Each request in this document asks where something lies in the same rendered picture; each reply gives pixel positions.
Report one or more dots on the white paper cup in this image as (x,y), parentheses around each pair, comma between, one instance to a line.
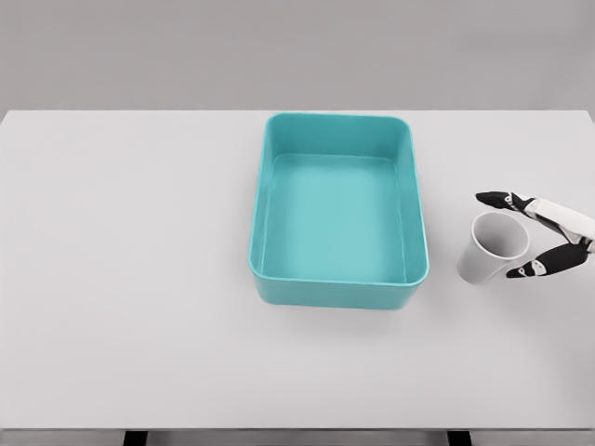
(493,251)

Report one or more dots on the teal plastic basket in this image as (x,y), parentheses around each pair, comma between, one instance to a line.
(338,209)

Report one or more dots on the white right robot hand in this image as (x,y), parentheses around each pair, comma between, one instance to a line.
(558,216)

